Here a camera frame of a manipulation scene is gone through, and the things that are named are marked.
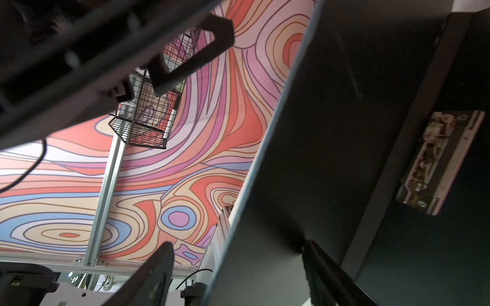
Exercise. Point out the blue folder with black inside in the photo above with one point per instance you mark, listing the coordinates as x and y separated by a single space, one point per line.
379 153

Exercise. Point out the black wire basket left wall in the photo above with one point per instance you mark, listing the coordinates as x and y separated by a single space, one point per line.
147 120

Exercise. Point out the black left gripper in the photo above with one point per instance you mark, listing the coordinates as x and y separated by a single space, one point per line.
54 77

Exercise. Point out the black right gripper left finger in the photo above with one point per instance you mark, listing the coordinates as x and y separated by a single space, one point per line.
149 285

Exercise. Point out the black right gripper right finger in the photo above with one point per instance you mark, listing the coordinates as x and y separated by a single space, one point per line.
328 283

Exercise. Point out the aluminium frame rail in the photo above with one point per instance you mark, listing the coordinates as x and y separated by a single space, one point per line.
111 175

